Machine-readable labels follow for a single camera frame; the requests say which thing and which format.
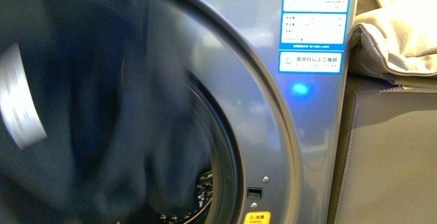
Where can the beige blanket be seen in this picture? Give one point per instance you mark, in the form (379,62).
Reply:
(395,41)

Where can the orange warning sticker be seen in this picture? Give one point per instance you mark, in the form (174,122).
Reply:
(257,217)

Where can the steel washing machine drum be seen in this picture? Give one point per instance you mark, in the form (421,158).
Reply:
(204,187)

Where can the dark navy garment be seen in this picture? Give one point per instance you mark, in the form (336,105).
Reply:
(97,122)

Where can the grey front-load washing machine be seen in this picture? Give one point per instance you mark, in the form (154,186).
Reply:
(272,135)

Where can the blue white energy label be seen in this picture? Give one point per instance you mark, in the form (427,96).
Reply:
(313,36)

